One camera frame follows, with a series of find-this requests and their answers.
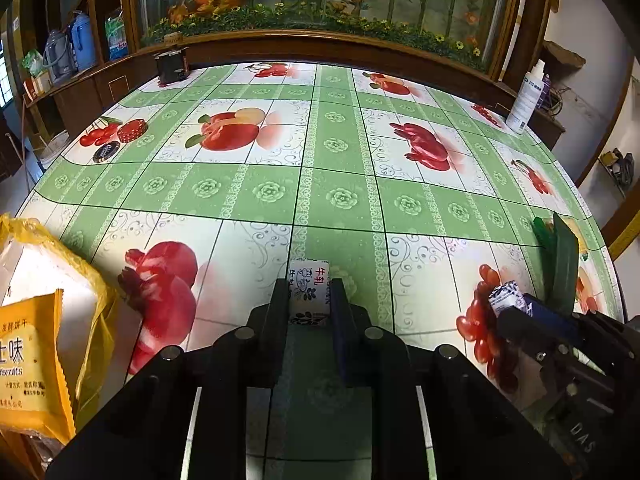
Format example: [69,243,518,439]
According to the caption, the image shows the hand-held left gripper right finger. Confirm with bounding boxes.
[327,277,571,480]

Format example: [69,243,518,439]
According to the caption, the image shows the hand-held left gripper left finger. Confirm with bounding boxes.
[45,277,293,480]

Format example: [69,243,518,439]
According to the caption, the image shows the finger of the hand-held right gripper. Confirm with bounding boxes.
[496,306,566,366]
[522,294,601,346]

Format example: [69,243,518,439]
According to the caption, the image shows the small white candy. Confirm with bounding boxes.
[289,257,332,328]
[487,280,528,318]

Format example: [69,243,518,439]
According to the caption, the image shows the yellow plastic bag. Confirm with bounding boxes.
[0,212,121,480]

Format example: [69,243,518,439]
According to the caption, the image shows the yellow biscuit packet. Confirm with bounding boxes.
[0,289,77,446]

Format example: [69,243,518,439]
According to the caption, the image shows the cracker pack with green ends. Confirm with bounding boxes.
[531,212,588,316]

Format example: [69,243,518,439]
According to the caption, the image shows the fruit print tablecloth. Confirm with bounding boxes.
[12,61,628,480]

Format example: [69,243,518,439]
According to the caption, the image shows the white spray bottle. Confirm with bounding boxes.
[506,59,548,135]

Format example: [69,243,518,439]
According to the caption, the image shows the small black box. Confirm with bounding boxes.
[154,46,191,85]

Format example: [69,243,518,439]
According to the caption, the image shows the white bucket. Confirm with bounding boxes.
[37,130,71,168]

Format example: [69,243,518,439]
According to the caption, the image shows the wooden sideboard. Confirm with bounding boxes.
[22,40,161,141]

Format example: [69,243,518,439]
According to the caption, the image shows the green and white bag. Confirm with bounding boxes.
[104,8,129,61]

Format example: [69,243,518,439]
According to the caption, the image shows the small orange box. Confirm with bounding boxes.
[22,72,53,98]

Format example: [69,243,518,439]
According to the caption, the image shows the blue thermos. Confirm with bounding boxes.
[67,10,97,72]

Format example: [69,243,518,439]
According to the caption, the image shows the grey thermos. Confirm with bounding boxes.
[42,29,76,86]

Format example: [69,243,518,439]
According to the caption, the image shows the small green bag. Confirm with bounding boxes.
[21,49,46,78]

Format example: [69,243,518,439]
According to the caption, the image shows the tangled cables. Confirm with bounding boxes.
[537,75,568,116]

